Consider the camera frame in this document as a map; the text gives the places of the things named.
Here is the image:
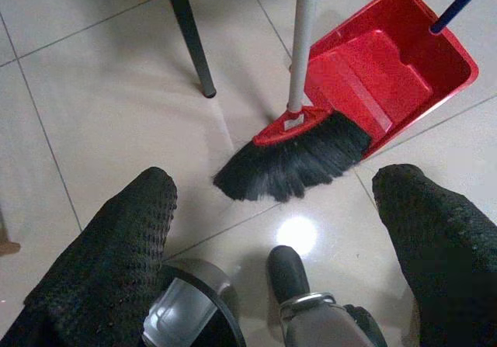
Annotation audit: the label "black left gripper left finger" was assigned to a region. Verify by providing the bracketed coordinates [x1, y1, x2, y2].
[0, 167, 179, 347]

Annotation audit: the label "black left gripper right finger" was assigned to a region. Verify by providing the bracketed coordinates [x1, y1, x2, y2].
[371, 163, 497, 347]

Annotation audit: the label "white-handled red black broom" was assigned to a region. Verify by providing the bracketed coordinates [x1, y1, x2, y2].
[212, 0, 374, 203]

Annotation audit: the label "red dustpan blue handle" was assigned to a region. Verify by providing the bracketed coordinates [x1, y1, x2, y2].
[304, 0, 497, 161]

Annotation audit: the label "black rimmed metal trash bin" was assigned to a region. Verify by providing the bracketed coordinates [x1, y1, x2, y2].
[140, 259, 248, 347]

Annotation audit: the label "white table black legs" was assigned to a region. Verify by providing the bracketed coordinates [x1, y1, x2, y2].
[158, 0, 217, 99]

